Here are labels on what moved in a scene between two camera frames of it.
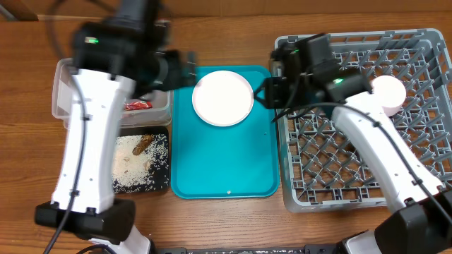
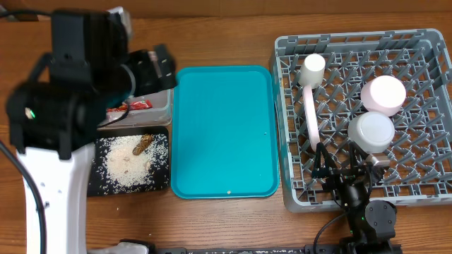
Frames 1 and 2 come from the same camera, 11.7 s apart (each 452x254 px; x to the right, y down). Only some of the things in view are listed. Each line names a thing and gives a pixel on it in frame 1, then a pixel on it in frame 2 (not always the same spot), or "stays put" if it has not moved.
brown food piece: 145,140 stays put
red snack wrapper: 138,105 stays put
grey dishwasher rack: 320,171 stays put
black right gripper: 274,92 -> 340,173
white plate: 222,98 -> 312,118
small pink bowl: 389,92 stays put
